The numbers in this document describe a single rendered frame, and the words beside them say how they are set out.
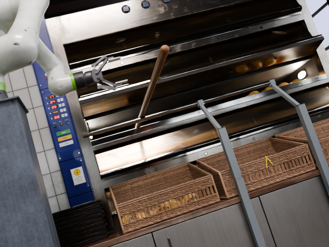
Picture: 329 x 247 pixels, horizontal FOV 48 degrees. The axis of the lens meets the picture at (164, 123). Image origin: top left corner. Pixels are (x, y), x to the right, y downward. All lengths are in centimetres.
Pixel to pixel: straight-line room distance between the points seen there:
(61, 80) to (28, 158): 75
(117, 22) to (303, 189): 168
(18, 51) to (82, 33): 138
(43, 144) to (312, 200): 168
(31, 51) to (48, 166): 125
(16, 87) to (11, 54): 127
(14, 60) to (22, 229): 58
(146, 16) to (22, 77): 97
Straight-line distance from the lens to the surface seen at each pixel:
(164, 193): 203
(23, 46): 144
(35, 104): 265
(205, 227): 202
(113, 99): 250
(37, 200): 134
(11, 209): 135
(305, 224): 221
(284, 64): 305
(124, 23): 280
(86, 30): 278
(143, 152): 253
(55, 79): 203
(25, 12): 164
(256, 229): 204
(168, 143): 256
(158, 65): 139
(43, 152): 257
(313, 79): 301
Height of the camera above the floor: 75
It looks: 9 degrees up
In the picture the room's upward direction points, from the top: 18 degrees counter-clockwise
